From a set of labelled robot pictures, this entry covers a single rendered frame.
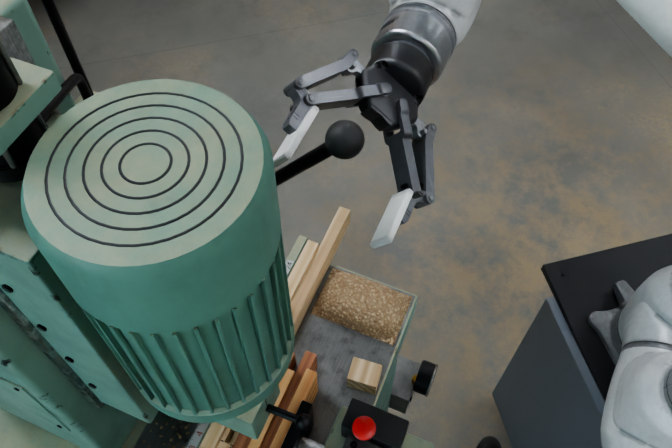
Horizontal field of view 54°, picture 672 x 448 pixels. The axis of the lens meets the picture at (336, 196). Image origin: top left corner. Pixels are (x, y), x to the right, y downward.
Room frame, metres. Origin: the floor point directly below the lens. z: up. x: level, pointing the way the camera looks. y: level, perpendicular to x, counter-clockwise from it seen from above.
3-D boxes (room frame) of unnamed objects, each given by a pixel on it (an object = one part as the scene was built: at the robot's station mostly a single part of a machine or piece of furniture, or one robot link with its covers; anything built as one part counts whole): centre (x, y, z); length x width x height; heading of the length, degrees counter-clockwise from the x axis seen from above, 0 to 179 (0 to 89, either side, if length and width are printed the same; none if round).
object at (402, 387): (0.47, -0.10, 0.58); 0.12 x 0.08 x 0.08; 67
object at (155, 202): (0.28, 0.13, 1.35); 0.18 x 0.18 x 0.31
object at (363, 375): (0.35, -0.04, 0.92); 0.04 x 0.04 x 0.03; 72
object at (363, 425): (0.24, -0.04, 1.02); 0.03 x 0.03 x 0.01
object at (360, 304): (0.47, -0.04, 0.92); 0.14 x 0.09 x 0.04; 67
